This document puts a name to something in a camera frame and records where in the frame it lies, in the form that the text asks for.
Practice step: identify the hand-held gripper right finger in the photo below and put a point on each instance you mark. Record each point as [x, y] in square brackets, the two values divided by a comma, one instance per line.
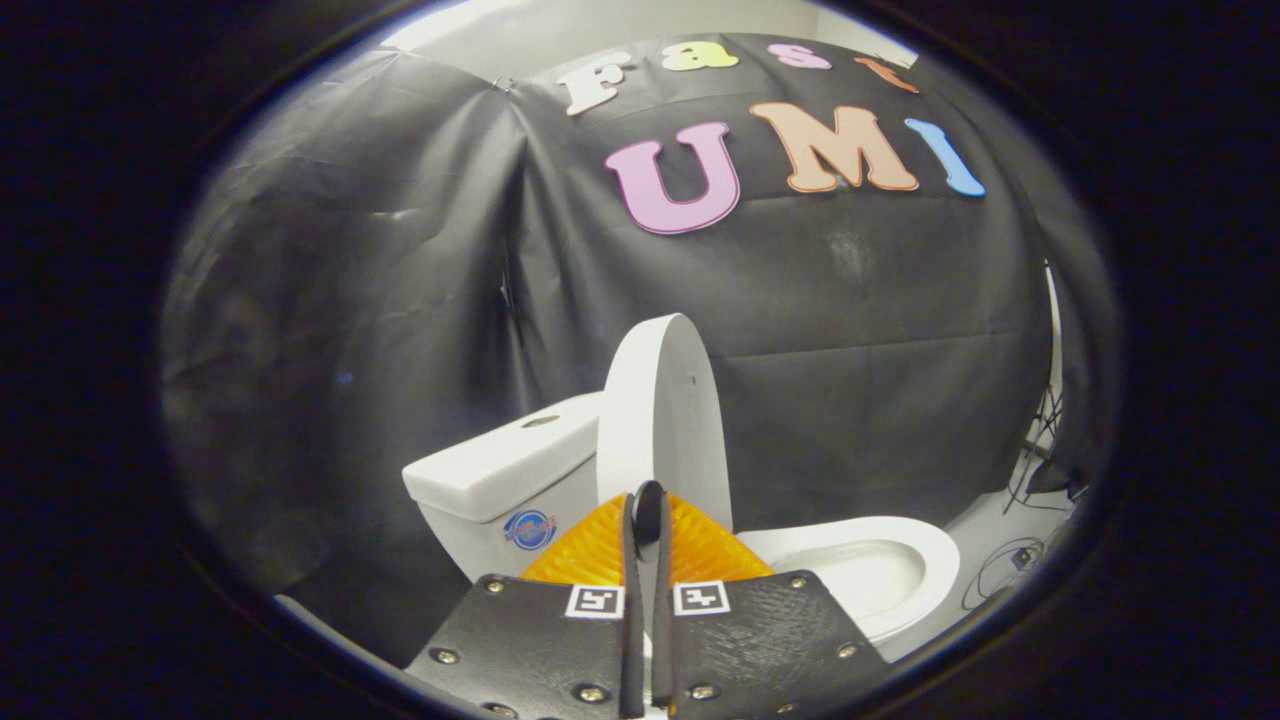
[662, 640]

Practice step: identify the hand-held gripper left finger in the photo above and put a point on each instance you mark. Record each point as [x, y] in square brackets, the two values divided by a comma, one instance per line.
[632, 640]

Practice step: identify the white toilet lid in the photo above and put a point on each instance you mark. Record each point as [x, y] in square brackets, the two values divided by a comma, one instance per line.
[665, 420]

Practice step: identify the white toilet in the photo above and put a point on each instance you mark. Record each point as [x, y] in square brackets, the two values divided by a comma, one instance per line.
[500, 470]

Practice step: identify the white toilet seat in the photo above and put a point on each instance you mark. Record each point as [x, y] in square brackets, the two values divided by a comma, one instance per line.
[930, 560]

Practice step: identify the black power adapter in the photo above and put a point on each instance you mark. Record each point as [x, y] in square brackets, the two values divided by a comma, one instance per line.
[1023, 558]

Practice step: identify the black backdrop cloth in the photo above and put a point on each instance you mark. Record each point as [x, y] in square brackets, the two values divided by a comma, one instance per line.
[400, 300]

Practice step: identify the black tripod light stand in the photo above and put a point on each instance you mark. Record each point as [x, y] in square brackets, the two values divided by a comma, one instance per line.
[1045, 450]

